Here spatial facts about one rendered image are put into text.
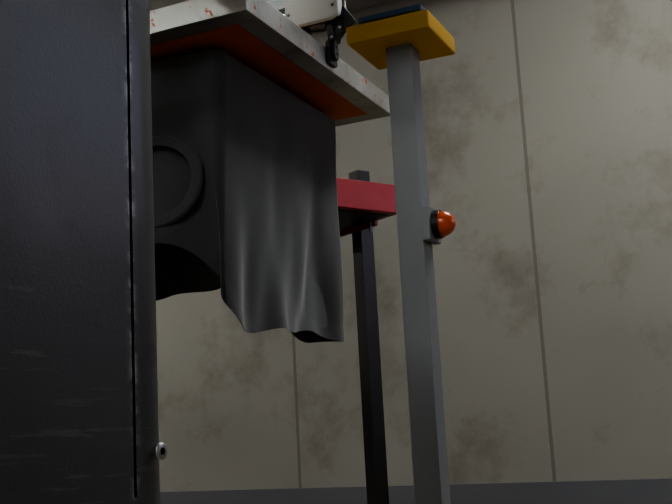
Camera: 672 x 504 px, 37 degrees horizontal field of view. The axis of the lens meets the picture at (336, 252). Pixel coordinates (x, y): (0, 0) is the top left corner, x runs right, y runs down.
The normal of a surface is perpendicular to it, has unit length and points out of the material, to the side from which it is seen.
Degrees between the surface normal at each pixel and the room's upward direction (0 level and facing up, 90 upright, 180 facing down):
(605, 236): 90
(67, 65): 90
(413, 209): 90
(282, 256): 90
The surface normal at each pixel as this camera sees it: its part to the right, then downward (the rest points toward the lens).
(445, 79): -0.47, -0.13
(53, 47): 0.88, -0.13
